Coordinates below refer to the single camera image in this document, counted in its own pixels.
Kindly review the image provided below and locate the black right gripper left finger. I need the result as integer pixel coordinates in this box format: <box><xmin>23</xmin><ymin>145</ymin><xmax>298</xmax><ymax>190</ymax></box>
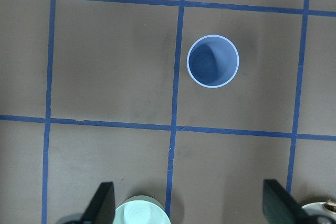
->
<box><xmin>81</xmin><ymin>182</ymin><xmax>115</xmax><ymax>223</ymax></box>

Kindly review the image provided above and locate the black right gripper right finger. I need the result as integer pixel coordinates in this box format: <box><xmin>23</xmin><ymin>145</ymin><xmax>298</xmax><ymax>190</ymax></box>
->
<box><xmin>262</xmin><ymin>179</ymin><xmax>315</xmax><ymax>224</ymax></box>

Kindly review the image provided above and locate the mint green bowl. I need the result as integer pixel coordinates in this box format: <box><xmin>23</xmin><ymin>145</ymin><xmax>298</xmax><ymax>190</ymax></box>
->
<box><xmin>113</xmin><ymin>195</ymin><xmax>171</xmax><ymax>224</ymax></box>

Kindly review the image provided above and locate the blue plastic cup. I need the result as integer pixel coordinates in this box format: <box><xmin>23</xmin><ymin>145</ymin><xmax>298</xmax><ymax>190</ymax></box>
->
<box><xmin>186</xmin><ymin>35</ymin><xmax>239</xmax><ymax>89</ymax></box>

